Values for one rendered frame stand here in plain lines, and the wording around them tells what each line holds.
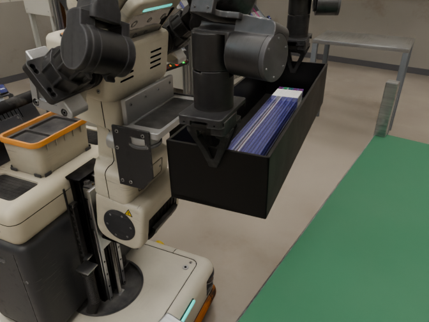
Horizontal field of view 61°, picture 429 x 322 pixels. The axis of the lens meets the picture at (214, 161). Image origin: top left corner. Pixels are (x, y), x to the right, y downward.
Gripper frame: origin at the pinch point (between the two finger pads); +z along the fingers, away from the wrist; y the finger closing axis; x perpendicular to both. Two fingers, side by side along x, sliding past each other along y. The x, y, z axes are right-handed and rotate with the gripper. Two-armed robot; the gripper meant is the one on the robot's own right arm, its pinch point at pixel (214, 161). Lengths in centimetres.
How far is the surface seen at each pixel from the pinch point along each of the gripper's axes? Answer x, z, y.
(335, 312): -21.5, 15.7, -7.8
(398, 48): -34, 29, 253
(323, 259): -18.4, 15.6, 1.9
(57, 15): 183, 3, 155
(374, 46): -18, 28, 255
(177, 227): 67, 108, 99
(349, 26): 20, 54, 521
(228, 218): 44, 108, 119
